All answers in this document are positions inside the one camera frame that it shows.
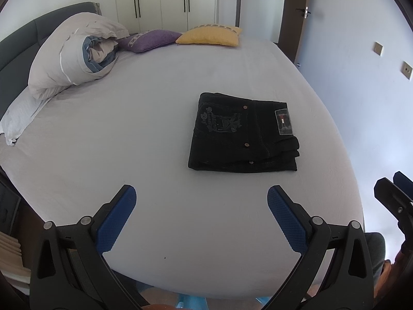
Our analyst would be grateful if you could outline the person's leg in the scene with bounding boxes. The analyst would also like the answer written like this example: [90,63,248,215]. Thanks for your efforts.
[364,232,396,298]

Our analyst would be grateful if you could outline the dark grey bed headboard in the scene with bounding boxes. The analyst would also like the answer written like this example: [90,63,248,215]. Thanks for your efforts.
[0,2,103,75]

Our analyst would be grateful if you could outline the black pants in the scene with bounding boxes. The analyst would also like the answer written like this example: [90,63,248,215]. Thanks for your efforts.
[188,92,301,172]

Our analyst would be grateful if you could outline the white pillow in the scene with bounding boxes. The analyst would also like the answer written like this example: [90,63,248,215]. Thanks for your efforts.
[0,86,52,146]

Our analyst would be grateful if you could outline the purple pillow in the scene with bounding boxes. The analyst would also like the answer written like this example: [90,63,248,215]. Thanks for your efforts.
[118,29,183,54]

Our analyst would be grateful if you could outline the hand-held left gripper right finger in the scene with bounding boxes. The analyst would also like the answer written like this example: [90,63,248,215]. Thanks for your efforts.
[263,185,376,310]

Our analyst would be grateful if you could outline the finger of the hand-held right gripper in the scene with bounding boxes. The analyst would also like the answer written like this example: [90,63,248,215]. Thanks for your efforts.
[393,171,413,190]
[374,177,413,233]

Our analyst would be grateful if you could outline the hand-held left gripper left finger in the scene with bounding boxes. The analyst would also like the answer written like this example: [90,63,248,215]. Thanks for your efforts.
[29,185,152,310]

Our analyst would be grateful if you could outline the light blue plastic stool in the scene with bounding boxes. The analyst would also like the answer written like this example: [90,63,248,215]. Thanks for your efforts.
[174,292,210,310]

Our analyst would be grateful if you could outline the dark bedside cabinet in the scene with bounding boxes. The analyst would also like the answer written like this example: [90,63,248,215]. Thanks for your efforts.
[0,171,21,236]

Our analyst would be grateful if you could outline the beige slatted panel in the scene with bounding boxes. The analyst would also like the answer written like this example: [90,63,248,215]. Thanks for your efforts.
[0,231,31,276]

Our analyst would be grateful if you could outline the rolled beige duvet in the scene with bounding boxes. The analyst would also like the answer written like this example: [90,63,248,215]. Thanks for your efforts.
[28,12,130,100]

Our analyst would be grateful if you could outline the brown wooden door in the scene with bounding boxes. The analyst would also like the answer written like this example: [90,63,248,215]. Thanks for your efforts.
[278,0,312,68]

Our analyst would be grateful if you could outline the cream wardrobe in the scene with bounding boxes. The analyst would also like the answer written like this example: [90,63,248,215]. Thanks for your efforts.
[113,0,241,44]

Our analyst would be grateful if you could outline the white bed mattress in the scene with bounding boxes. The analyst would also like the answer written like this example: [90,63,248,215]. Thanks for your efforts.
[0,34,365,299]

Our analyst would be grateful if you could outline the yellow pillow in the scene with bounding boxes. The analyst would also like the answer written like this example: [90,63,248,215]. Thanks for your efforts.
[175,24,243,47]

